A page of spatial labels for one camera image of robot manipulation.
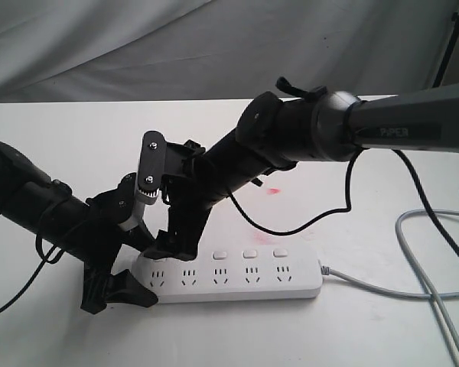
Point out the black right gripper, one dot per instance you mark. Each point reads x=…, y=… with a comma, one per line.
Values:
x=188, y=188

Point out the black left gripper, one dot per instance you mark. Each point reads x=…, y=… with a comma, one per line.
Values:
x=97, y=241

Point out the white five-outlet power strip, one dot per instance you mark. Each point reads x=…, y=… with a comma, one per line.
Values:
x=271, y=273

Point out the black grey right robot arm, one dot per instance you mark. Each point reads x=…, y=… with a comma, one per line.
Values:
x=275, y=135

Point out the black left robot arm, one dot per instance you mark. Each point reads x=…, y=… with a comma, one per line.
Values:
x=39, y=204

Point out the grey backdrop cloth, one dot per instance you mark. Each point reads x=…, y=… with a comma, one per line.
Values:
x=85, y=51

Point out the black tripod stand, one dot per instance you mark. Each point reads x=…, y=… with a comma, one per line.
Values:
x=446, y=57

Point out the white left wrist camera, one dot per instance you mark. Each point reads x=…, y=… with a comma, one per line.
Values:
x=141, y=200

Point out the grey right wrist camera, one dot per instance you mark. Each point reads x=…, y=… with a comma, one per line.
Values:
x=150, y=167

